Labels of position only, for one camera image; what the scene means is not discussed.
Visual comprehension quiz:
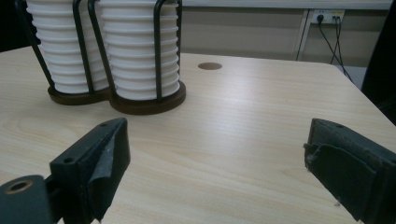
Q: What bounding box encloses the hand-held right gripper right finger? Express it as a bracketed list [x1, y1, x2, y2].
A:
[303, 118, 396, 224]

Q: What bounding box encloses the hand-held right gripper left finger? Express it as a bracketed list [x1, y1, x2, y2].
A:
[49, 117, 131, 224]

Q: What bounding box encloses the black wire cup holder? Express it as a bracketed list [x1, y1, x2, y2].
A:
[13, 0, 187, 116]

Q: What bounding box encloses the stack of white paper cups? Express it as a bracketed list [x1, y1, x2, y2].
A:
[25, 0, 110, 95]
[97, 0, 181, 101]

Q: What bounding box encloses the black curtain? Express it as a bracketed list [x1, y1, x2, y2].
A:
[0, 0, 35, 53]
[361, 0, 396, 126]

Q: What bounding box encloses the black power cable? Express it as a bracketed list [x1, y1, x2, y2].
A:
[330, 17, 344, 65]
[317, 15, 355, 84]

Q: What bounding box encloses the white wall socket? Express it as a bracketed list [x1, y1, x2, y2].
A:
[312, 9, 346, 24]

